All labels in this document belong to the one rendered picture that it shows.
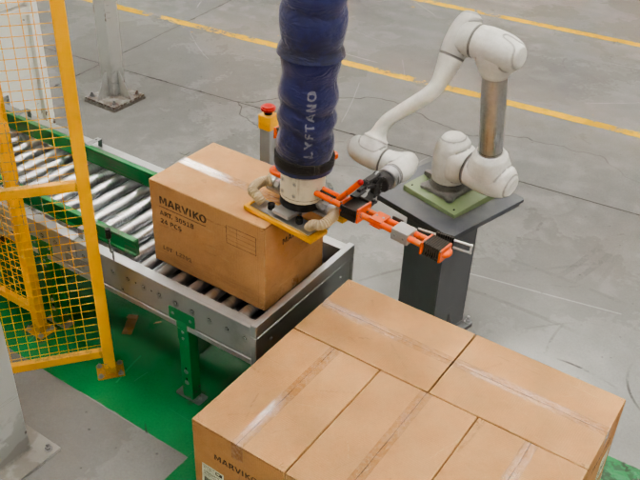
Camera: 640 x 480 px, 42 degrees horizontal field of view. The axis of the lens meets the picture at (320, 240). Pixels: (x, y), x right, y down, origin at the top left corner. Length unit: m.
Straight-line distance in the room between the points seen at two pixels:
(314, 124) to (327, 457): 1.13
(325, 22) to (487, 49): 0.70
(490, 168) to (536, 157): 2.37
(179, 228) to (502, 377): 1.41
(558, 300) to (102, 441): 2.38
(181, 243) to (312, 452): 1.13
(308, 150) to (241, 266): 0.60
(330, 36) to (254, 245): 0.88
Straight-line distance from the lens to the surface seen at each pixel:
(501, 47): 3.21
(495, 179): 3.55
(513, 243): 4.94
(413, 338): 3.32
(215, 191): 3.38
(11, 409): 3.55
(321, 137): 3.00
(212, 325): 3.40
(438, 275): 3.89
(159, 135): 5.89
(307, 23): 2.80
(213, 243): 3.39
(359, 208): 3.04
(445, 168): 3.67
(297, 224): 3.14
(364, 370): 3.16
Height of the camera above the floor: 2.70
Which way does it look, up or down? 34 degrees down
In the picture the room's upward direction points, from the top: 2 degrees clockwise
